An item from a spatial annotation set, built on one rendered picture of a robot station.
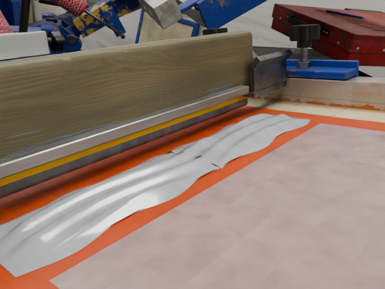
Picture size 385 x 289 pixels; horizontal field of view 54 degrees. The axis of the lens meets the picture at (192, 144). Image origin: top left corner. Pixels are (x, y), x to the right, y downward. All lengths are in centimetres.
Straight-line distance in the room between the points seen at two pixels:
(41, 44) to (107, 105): 31
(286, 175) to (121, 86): 16
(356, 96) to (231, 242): 34
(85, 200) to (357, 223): 19
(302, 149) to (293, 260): 17
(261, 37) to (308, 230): 242
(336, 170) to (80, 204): 20
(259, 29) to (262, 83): 214
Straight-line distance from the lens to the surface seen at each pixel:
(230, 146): 37
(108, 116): 34
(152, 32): 322
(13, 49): 62
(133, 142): 38
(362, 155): 37
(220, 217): 25
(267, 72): 52
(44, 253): 24
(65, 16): 174
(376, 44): 122
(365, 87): 52
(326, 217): 26
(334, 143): 39
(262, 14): 263
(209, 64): 44
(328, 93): 54
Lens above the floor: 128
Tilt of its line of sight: 29 degrees down
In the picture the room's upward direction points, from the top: 8 degrees clockwise
